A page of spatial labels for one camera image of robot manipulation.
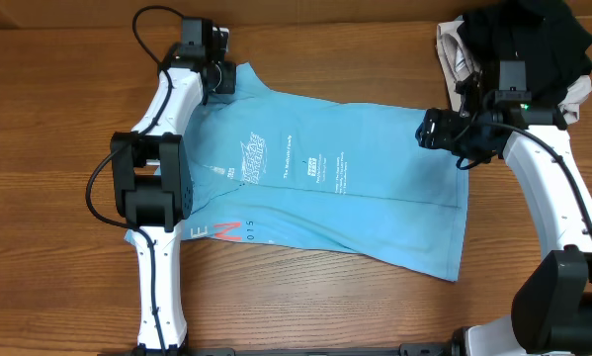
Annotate light blue printed t-shirt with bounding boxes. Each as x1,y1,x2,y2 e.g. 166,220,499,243
124,61,470,283

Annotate black folded garment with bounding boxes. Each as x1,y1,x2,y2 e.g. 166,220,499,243
458,0,592,105

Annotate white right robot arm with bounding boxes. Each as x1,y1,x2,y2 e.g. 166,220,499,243
399,60,592,355

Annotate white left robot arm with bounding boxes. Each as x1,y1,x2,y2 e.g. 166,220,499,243
111,17,236,355

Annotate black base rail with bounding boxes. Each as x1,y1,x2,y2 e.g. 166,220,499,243
131,343,451,356

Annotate beige folded garment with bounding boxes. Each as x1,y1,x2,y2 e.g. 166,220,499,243
436,16,592,125

